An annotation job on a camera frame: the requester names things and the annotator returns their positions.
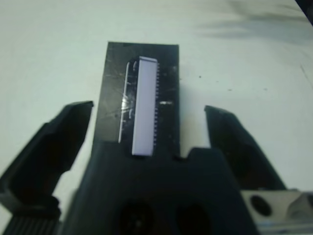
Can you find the black printed box lid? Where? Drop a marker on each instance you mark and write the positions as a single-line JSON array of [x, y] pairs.
[[115, 73]]

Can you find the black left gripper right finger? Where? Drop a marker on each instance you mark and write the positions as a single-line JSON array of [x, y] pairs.
[[240, 151]]

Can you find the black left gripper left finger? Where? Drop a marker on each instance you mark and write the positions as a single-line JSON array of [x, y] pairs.
[[44, 154]]

